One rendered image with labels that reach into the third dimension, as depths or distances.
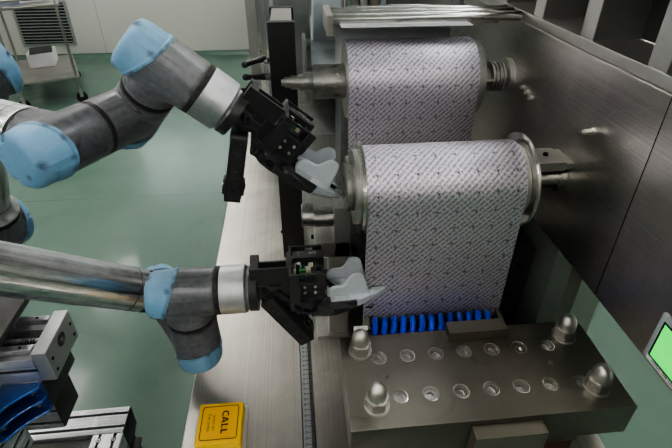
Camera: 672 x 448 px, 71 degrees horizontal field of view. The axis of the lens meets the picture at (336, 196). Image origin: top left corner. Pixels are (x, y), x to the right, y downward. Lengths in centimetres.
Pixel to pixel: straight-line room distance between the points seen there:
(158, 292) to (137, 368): 148
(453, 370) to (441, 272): 15
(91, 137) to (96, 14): 599
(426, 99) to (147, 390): 164
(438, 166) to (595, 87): 24
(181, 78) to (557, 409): 67
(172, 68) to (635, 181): 59
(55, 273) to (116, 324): 164
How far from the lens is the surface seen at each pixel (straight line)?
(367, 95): 85
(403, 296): 80
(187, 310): 75
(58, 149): 63
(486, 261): 79
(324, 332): 95
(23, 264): 79
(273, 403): 88
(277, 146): 67
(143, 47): 64
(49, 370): 132
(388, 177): 67
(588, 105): 77
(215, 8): 627
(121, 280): 85
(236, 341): 97
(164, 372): 216
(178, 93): 65
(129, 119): 69
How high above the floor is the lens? 162
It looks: 32 degrees down
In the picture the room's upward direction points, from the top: straight up
